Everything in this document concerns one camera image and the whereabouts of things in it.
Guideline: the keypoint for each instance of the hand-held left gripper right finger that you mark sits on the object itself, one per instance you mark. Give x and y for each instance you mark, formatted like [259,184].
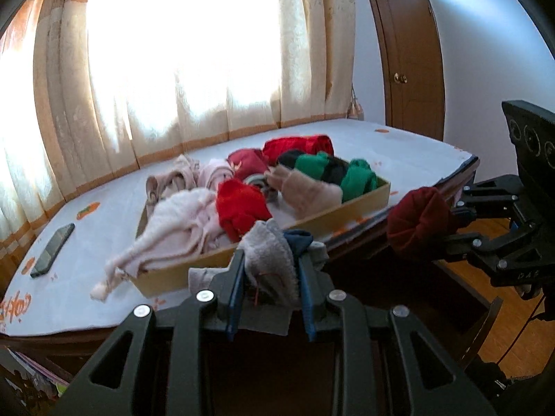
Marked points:
[307,307]

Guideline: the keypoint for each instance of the light pink underwear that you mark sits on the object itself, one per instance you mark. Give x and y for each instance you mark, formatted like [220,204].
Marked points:
[214,173]

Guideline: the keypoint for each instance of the persimmon print tablecloth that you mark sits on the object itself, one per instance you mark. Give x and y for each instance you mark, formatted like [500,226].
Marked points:
[108,208]

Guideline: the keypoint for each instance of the brass door knob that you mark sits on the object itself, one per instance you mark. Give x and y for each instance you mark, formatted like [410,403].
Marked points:
[401,79]

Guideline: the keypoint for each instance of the beige ribbed underwear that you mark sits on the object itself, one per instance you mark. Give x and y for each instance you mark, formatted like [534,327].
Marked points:
[169,182]

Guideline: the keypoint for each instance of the shallow cardboard tray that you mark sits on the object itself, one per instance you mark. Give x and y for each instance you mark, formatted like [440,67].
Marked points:
[186,273]

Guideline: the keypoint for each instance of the maroon underwear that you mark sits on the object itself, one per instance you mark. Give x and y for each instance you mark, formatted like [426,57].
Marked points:
[249,162]

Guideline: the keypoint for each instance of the grey sock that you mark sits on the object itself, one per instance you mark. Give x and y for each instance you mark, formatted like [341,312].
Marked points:
[271,255]

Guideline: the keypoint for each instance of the plain green underwear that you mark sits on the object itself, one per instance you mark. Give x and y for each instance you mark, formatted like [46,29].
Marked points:
[357,180]

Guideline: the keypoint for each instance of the stack of books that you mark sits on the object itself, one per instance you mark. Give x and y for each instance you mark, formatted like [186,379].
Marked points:
[26,372]

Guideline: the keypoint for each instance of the bright red underwear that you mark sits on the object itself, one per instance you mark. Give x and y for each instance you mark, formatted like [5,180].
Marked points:
[299,145]

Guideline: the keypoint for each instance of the grey striped underwear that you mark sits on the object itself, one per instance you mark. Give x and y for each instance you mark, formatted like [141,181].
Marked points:
[259,182]

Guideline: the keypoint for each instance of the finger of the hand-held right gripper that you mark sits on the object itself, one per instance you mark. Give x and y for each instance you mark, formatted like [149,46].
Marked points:
[472,242]
[485,193]

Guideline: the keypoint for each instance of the curtain tassel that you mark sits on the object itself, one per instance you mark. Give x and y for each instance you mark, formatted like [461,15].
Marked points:
[357,108]

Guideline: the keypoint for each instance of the cream orange patterned curtain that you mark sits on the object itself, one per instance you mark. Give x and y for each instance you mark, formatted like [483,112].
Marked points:
[195,52]

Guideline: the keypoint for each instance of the dark red sock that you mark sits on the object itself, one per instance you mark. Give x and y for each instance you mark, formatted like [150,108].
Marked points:
[416,225]

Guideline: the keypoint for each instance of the dark wooden drawer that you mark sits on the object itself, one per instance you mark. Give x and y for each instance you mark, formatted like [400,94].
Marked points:
[485,325]

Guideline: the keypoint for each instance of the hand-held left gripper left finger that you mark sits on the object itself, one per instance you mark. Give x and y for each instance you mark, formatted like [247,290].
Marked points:
[234,307]

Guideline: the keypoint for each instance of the brown wooden door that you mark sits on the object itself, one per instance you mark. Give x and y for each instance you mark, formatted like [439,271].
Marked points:
[412,43]

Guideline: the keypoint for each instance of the green black striped underwear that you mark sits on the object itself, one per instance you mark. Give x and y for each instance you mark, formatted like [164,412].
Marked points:
[312,164]

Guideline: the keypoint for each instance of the tan beige sock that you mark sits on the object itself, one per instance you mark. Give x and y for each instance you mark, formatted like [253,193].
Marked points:
[308,193]

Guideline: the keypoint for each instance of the black smartphone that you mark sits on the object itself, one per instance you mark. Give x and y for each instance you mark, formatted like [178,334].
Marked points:
[52,249]

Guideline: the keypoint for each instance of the bright red sock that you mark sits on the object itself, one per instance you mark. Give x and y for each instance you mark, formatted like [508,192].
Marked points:
[238,208]

